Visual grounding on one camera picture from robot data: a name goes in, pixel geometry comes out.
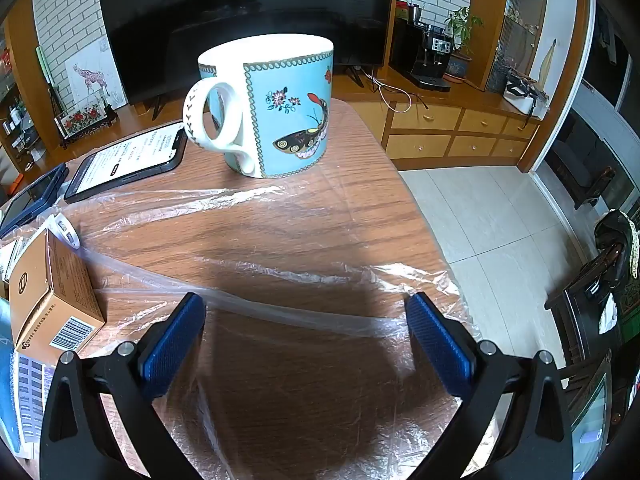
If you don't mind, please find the navy blue flat case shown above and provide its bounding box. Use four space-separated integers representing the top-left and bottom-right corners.
0 162 69 238

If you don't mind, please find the giraffe drawing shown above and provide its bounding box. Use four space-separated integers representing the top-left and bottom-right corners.
66 37 126 111

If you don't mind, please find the glass display cabinet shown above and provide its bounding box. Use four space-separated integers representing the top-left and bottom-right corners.
487 0 551 96

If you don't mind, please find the green rolled tube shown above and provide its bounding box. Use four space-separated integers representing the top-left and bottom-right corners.
35 46 56 91

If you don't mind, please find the tan cardboard box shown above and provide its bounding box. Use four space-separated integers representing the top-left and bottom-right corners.
9 227 107 353

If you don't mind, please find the wooden shelf unit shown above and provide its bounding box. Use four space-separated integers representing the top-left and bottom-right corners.
0 25 46 196

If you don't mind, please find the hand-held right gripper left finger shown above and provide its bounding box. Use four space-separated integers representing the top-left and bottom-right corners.
39 291 207 480

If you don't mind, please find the wooden drawer cabinet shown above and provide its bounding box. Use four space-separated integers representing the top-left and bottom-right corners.
350 65 543 173

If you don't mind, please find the black coffee machine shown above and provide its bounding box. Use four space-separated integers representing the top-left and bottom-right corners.
410 24 453 92

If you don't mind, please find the white cable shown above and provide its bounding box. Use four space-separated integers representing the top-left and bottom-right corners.
372 77 418 113

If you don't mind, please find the dark wooden chair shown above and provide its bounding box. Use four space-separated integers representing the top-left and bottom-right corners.
545 210 640 376

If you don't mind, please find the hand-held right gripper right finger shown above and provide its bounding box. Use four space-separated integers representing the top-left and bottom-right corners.
405 291 573 480

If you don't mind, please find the potted green plant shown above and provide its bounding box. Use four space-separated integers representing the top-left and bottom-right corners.
445 7 483 83

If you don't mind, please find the blue butterfly ceramic mug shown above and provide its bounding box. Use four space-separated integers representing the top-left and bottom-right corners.
182 34 335 180

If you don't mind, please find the black smartphone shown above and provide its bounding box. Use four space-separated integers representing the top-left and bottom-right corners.
64 121 188 205

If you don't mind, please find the clear plastic table cover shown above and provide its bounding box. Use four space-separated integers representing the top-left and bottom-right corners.
0 160 501 480

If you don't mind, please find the white basket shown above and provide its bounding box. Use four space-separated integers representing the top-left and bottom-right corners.
502 70 551 121

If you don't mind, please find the large black television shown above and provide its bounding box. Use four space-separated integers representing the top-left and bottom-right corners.
96 0 399 121

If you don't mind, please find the white flat rectangular box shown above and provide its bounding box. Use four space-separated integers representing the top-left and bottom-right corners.
0 350 57 456

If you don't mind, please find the framed red flower picture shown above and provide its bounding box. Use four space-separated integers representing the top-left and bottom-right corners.
55 101 120 150

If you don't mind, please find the feather decoration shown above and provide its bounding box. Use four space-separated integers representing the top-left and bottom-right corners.
540 37 558 81

